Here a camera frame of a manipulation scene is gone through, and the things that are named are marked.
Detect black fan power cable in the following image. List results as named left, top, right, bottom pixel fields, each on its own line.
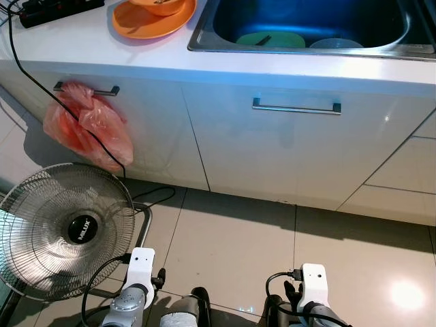
left=5, top=0, right=176, bottom=205

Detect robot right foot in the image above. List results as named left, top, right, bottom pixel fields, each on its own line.
left=262, top=294, right=300, bottom=327

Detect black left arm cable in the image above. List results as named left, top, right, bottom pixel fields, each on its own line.
left=82, top=253, right=131, bottom=327

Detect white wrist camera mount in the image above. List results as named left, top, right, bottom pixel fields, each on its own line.
left=125, top=247, right=156, bottom=295
left=300, top=263, right=331, bottom=311

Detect stainless steel sink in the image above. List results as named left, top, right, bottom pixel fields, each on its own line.
left=187, top=0, right=436, bottom=61

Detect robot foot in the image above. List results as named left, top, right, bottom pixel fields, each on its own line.
left=262, top=294, right=300, bottom=327
left=153, top=286, right=212, bottom=327

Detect steel drawer handle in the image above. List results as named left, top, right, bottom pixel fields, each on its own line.
left=252, top=97, right=343, bottom=115
left=53, top=80, right=121, bottom=96

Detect orange plastic plate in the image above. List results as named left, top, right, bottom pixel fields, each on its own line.
left=111, top=0, right=198, bottom=40

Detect green plate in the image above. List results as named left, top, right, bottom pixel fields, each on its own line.
left=235, top=32, right=307, bottom=48

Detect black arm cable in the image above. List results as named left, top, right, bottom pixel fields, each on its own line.
left=266, top=270, right=304, bottom=321
left=82, top=253, right=131, bottom=327

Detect grey bowl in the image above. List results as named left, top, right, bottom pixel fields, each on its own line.
left=310, top=39, right=365, bottom=50

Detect orange plastic bag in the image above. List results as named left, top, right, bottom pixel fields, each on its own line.
left=43, top=80, right=135, bottom=172

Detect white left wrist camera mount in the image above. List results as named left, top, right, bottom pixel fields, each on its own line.
left=125, top=247, right=156, bottom=295

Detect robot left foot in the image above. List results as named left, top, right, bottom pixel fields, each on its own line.
left=153, top=286, right=212, bottom=327

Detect metal floor fan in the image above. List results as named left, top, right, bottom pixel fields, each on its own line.
left=0, top=162, right=154, bottom=304

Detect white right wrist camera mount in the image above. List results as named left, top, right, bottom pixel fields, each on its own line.
left=300, top=263, right=331, bottom=311

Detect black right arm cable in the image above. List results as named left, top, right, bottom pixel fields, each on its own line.
left=266, top=270, right=304, bottom=321

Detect black power strip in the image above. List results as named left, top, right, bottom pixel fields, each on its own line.
left=19, top=0, right=106, bottom=29

